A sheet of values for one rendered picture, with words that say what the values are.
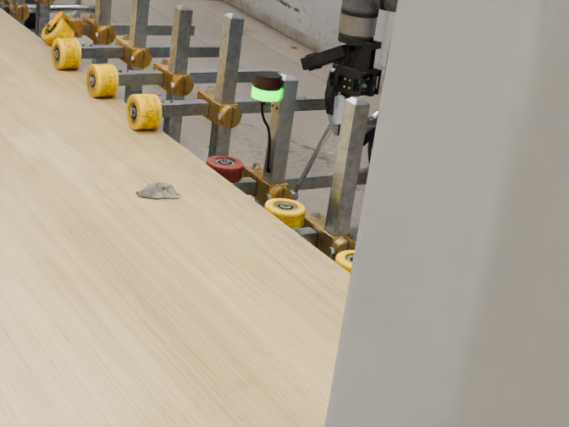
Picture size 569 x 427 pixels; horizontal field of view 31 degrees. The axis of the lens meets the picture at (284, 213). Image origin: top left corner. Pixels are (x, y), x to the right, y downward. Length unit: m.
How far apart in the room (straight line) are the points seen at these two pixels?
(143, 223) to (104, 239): 0.11
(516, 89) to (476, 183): 0.02
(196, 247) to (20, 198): 0.35
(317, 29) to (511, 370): 7.24
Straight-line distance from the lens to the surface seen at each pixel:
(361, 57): 2.08
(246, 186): 2.23
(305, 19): 7.63
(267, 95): 2.11
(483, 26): 0.23
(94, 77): 2.56
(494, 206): 0.23
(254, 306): 1.61
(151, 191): 1.99
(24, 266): 1.68
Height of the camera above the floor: 1.63
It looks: 22 degrees down
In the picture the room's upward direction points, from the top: 8 degrees clockwise
